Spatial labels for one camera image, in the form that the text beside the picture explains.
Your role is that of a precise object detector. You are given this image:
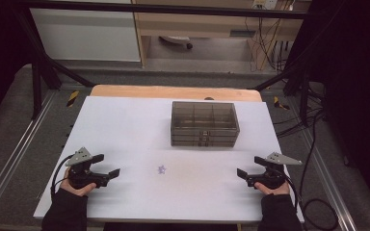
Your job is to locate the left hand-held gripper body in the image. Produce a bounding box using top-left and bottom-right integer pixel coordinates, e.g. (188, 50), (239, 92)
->
(65, 146), (110, 190)

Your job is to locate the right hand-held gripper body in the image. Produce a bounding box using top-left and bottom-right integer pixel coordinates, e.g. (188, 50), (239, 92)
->
(255, 151), (304, 191)

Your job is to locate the smoky clear drawer box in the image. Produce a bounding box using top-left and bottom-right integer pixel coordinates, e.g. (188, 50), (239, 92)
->
(170, 100), (241, 148)

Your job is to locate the person's right hand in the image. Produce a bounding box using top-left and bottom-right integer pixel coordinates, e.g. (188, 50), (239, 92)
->
(253, 180), (291, 197)

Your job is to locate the person's left hand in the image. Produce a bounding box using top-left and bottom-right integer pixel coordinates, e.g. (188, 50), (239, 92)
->
(60, 167), (97, 197)

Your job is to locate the right yellow clamp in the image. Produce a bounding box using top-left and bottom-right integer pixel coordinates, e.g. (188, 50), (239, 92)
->
(273, 95), (291, 111)

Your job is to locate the yellow clamp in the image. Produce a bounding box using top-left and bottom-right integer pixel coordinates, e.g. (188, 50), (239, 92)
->
(273, 95), (291, 111)
(66, 90), (80, 108)

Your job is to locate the left yellow clamp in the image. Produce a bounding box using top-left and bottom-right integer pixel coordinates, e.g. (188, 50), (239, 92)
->
(66, 90), (80, 108)

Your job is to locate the wooden table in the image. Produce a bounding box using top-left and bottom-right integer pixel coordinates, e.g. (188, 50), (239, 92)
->
(90, 84), (263, 103)

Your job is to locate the white cabinet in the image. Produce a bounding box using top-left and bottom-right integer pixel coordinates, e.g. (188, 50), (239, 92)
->
(29, 0), (142, 63)

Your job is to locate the black curtain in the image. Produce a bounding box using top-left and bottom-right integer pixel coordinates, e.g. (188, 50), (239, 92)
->
(302, 0), (370, 219)
(0, 0), (33, 136)

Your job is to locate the chair base with caster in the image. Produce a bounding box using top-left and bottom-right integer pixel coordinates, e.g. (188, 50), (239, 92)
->
(158, 36), (195, 51)

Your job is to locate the light wooden desk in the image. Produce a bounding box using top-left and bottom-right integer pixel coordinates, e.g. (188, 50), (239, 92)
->
(131, 0), (312, 70)

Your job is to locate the white power strip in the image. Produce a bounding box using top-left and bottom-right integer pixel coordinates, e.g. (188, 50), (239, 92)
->
(251, 0), (278, 10)

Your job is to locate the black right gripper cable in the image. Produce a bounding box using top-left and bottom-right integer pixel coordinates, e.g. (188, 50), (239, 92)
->
(282, 172), (303, 215)

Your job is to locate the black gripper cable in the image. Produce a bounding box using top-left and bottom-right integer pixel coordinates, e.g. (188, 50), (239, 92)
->
(50, 154), (75, 197)
(282, 172), (303, 215)

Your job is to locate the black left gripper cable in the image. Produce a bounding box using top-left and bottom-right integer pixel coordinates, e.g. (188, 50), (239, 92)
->
(50, 154), (75, 197)

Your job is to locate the black floor cable bundle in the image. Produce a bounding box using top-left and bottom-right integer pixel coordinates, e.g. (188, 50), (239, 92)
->
(273, 105), (326, 139)

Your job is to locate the looped black floor cable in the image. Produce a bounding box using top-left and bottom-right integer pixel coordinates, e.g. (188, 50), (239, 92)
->
(298, 109), (340, 231)

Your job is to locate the aluminium floor rail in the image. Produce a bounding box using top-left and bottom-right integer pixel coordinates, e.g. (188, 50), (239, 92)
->
(297, 128), (357, 231)
(0, 90), (57, 219)

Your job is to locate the black metal frame stand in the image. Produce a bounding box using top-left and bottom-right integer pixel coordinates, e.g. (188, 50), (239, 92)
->
(253, 57), (322, 128)
(13, 6), (95, 120)

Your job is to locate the hanging cable bundle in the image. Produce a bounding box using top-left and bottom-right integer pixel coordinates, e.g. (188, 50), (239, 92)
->
(244, 15), (290, 71)

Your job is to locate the black horizontal frame bar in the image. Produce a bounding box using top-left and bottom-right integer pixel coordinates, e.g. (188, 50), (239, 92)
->
(15, 0), (309, 20)

